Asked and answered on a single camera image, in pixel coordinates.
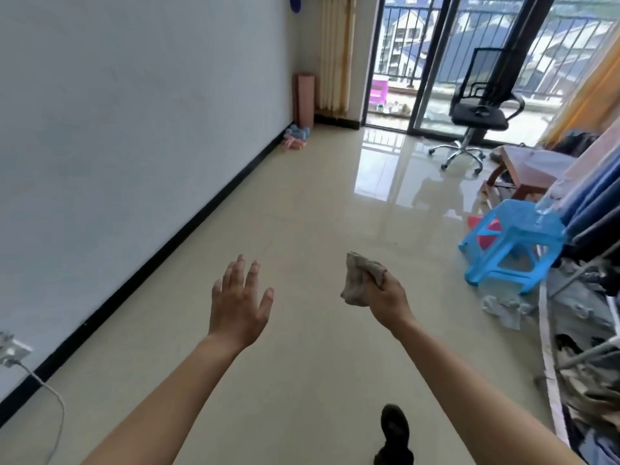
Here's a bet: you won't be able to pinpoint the person's left hand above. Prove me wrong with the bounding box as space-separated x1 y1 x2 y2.
208 254 275 354

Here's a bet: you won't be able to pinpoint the person's right hand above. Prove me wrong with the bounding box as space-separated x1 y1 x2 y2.
360 271 417 340

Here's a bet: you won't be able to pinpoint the grey rag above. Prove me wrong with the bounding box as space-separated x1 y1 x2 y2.
340 251 388 308

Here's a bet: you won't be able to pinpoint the pink yoga mat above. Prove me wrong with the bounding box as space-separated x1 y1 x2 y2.
292 72 316 130

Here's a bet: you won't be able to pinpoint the person's right forearm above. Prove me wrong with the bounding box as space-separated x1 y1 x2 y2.
392 316 590 465

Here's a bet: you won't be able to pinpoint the person's left forearm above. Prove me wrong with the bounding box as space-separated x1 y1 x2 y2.
82 333 243 465

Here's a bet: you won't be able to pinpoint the person's black right shoe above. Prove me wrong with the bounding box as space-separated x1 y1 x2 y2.
373 404 415 465

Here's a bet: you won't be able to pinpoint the black baseboard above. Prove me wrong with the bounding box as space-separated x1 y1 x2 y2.
0 113 363 429

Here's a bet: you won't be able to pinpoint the white crumpled cloth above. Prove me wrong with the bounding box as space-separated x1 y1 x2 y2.
482 294 533 331

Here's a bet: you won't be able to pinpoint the red plastic item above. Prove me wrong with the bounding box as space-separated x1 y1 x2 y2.
467 215 502 247

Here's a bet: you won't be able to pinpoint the blue plastic stool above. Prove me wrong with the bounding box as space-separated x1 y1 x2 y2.
458 198 568 296

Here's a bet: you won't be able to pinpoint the reddish wooden low table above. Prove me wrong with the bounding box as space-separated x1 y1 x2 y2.
482 143 577 202

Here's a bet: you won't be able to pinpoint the black mesh office chair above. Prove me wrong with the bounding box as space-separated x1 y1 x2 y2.
428 46 526 176

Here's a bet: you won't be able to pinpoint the magenta plastic stool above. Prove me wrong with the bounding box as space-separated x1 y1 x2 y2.
369 77 390 105

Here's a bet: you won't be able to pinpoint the heap of mixed clothes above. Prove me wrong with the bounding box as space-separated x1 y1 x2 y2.
554 333 620 465

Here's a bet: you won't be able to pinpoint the white surface socket box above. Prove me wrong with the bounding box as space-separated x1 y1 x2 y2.
0 331 34 369

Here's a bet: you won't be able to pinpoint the blue hanging garments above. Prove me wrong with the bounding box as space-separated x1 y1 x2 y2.
564 157 620 247

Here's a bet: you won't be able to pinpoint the dark clothes heap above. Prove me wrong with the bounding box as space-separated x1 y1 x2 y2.
552 130 601 158

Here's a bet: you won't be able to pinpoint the beige patterned curtain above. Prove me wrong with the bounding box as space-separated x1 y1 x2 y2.
317 0 357 117

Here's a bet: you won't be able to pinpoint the orange curtain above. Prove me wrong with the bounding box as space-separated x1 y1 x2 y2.
537 41 620 146

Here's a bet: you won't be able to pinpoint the dark balcony railing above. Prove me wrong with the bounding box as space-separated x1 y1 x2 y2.
375 0 620 100

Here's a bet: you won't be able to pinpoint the pale wardrobe rack frame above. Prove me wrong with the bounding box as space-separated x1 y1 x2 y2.
537 246 620 446

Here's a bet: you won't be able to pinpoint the black sliding door frame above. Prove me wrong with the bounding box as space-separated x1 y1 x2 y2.
360 0 558 141

